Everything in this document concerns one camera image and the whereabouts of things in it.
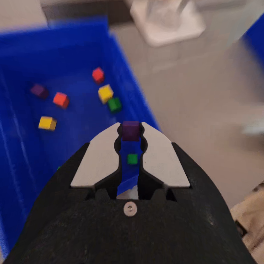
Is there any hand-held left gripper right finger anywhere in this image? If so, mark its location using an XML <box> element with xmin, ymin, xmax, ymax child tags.
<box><xmin>138</xmin><ymin>122</ymin><xmax>191</xmax><ymax>200</ymax></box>

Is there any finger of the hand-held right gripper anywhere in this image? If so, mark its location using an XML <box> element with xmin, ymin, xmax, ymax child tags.
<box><xmin>242</xmin><ymin>121</ymin><xmax>264</xmax><ymax>135</ymax></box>

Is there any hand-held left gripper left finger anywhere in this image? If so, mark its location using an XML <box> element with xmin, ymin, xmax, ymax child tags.
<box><xmin>70</xmin><ymin>122</ymin><xmax>122</xmax><ymax>200</ymax></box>

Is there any purple wooden cube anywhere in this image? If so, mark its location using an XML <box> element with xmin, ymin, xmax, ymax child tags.
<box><xmin>30</xmin><ymin>84</ymin><xmax>49</xmax><ymax>99</ymax></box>
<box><xmin>122</xmin><ymin>121</ymin><xmax>141</xmax><ymax>142</ymax></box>

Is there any blue plastic bin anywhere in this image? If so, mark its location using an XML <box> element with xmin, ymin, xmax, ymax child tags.
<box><xmin>0</xmin><ymin>15</ymin><xmax>162</xmax><ymax>254</ymax></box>
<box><xmin>241</xmin><ymin>12</ymin><xmax>264</xmax><ymax>69</ymax></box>

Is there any orange wooden cube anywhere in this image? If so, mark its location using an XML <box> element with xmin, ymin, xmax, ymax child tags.
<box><xmin>53</xmin><ymin>92</ymin><xmax>70</xmax><ymax>109</ymax></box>
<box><xmin>92</xmin><ymin>67</ymin><xmax>105</xmax><ymax>84</ymax></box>

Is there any wooden document stand white base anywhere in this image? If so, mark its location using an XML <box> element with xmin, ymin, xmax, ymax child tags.
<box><xmin>130</xmin><ymin>0</ymin><xmax>207</xmax><ymax>47</ymax></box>

